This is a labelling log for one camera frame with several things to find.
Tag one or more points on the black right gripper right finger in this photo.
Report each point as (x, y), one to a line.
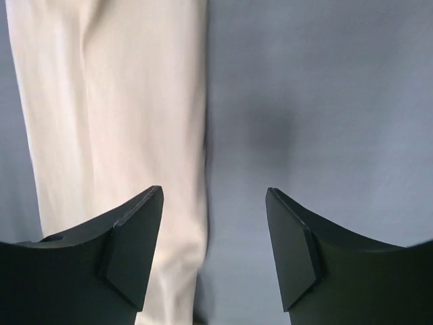
(328, 274)

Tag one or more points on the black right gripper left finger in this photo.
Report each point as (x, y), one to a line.
(94, 273)

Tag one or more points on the beige t-shirt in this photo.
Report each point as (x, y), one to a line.
(114, 101)

